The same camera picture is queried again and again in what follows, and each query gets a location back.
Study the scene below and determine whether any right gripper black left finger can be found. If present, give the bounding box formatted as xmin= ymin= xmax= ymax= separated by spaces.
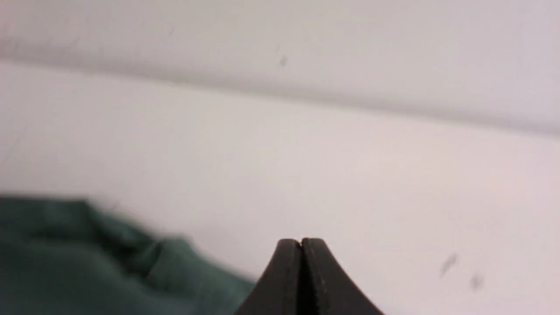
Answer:
xmin=235 ymin=239 xmax=302 ymax=315

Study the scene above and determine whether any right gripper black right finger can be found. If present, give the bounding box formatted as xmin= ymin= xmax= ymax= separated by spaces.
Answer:
xmin=301 ymin=238 xmax=383 ymax=315

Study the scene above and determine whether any green long-sleeve shirt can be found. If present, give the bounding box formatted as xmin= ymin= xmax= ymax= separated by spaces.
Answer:
xmin=0 ymin=196 xmax=255 ymax=315

